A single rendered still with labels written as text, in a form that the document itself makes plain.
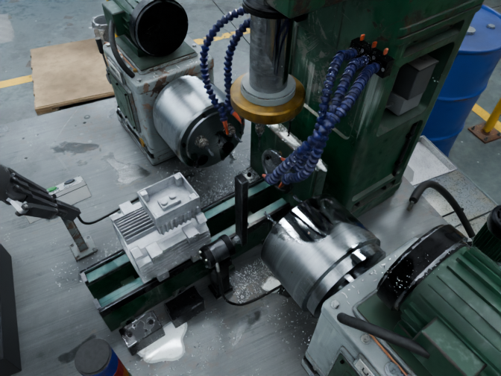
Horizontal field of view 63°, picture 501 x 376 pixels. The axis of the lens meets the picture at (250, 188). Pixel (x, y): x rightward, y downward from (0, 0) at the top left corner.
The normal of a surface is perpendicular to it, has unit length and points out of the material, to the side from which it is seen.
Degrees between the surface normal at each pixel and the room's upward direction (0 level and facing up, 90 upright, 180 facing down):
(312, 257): 36
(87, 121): 0
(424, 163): 0
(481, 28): 0
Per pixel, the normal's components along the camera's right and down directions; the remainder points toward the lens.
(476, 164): 0.02, -0.65
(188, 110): -0.37, -0.37
